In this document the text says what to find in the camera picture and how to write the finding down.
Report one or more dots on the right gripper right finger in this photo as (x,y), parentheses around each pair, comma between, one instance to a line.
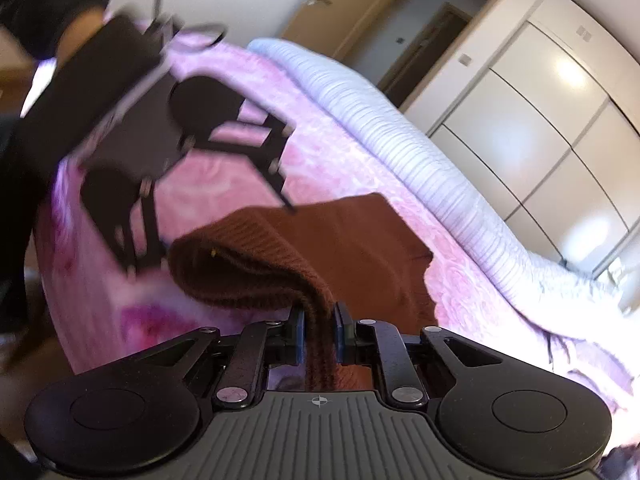
(379,346)

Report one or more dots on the wooden door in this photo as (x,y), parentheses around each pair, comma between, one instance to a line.
(332,27)

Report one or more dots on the person in dark clothes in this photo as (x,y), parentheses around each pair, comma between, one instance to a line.
(45,29)

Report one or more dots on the brown knitted button vest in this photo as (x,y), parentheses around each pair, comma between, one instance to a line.
(259,261)

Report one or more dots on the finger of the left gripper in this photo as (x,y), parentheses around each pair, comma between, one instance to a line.
(137,233)
(265,156)

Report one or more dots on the striped lavender duvet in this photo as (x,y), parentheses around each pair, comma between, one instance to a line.
(546,294)

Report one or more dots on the pink floral fleece blanket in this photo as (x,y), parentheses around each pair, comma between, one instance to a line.
(101,314)

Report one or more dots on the white wardrobe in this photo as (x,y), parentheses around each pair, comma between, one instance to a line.
(548,132)

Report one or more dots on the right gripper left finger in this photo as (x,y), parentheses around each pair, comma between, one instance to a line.
(259,346)

